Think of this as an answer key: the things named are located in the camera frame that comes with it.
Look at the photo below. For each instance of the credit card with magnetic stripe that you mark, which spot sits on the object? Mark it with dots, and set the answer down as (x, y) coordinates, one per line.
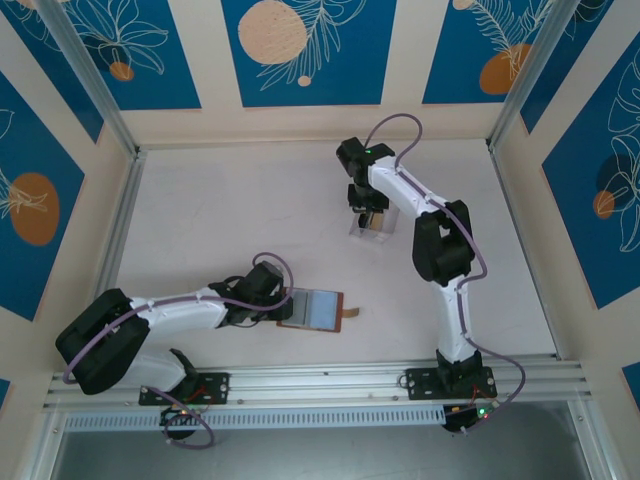
(378, 221)

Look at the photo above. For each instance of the clear acrylic card stand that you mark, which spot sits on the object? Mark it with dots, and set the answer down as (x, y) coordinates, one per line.
(387, 235)

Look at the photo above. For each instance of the brown leather card holder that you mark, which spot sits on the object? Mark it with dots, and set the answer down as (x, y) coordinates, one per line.
(325, 310)

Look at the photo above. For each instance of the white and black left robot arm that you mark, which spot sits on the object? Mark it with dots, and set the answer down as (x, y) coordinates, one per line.
(175, 315)

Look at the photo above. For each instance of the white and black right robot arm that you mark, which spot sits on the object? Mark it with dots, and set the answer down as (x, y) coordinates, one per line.
(450, 320)

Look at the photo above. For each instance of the black controller board green light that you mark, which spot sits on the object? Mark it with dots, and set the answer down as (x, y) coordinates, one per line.
(462, 419)
(180, 415)

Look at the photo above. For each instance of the grey sheet metal panel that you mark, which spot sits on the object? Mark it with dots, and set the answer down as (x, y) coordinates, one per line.
(325, 457)

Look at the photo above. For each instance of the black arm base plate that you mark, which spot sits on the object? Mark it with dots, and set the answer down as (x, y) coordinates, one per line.
(420, 385)
(217, 387)

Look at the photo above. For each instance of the long aluminium base rail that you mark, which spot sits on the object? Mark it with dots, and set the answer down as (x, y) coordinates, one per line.
(325, 382)

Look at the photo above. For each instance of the aluminium side rail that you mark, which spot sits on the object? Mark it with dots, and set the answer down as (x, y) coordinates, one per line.
(523, 250)
(114, 250)

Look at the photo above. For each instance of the blue floral wall panel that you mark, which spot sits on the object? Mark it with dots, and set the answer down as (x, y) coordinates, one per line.
(150, 50)
(575, 75)
(60, 85)
(575, 225)
(45, 270)
(450, 50)
(340, 60)

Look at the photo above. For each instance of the aluminium frame post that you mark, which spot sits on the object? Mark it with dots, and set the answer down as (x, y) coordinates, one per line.
(96, 85)
(595, 440)
(47, 445)
(532, 75)

